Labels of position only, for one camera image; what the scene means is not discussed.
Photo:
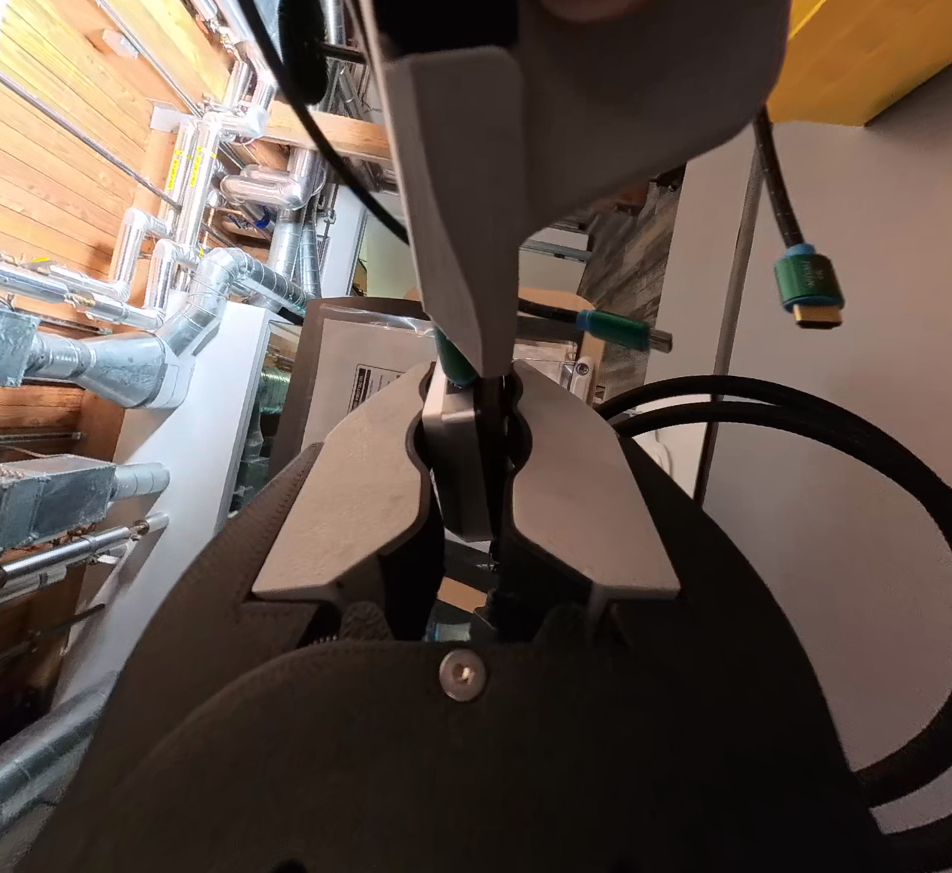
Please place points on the rectangular duct with round elbow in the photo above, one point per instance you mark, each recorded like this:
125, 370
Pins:
111, 367

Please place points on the rectangular metal duct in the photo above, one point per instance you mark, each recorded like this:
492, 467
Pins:
52, 501

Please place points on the black pole stand with disc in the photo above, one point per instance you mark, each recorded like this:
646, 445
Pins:
301, 40

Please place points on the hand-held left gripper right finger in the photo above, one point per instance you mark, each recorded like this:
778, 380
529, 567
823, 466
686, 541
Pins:
587, 508

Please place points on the wooden post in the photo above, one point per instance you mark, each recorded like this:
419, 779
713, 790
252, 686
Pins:
335, 133

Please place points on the instruction sheet in plastic sleeve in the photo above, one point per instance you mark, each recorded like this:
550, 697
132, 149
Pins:
372, 367

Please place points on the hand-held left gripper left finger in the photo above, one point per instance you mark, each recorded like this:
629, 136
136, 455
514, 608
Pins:
349, 508

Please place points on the grey multiport hub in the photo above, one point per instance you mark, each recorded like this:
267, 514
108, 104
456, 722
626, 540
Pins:
457, 456

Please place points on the silver insulated pipes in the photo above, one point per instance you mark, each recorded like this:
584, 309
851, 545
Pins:
245, 185

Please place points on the shiny metal tube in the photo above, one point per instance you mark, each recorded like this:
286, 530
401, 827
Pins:
74, 553

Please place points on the interior glass window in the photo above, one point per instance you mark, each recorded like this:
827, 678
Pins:
268, 404

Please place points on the silver spiral duct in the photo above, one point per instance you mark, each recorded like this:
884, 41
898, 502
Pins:
37, 761

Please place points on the display board with wooden rim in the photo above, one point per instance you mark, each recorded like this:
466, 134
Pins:
311, 367

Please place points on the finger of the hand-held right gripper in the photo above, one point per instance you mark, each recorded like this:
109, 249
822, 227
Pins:
461, 181

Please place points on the yellow plastic bin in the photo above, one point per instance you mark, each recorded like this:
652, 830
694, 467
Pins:
855, 10

